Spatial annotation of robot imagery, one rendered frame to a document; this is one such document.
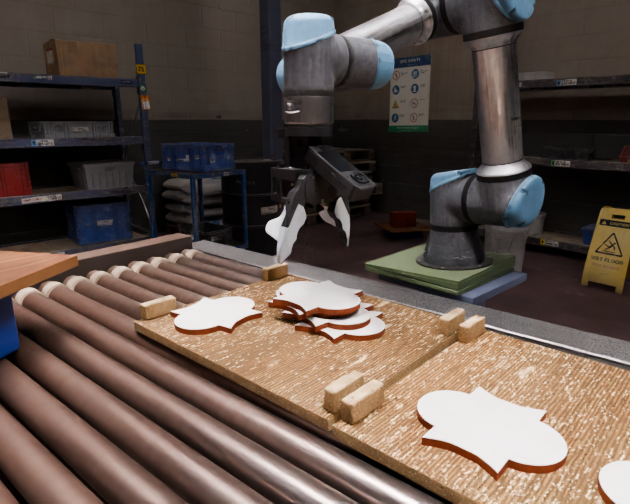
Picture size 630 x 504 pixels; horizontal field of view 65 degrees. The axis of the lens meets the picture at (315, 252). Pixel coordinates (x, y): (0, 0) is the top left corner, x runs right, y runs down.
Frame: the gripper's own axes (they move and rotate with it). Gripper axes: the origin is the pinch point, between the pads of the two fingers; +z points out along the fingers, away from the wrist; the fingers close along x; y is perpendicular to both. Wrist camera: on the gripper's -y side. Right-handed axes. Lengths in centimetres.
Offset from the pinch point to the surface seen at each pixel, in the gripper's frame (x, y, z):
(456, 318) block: -10.8, -18.9, 8.2
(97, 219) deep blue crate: -119, 404, 67
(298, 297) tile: 3.4, 1.1, 6.3
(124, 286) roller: 13.6, 42.9, 12.2
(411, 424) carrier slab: 14.0, -27.9, 10.4
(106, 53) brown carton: -141, 400, -77
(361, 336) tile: 2.0, -10.9, 9.6
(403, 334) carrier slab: -4.3, -13.9, 10.3
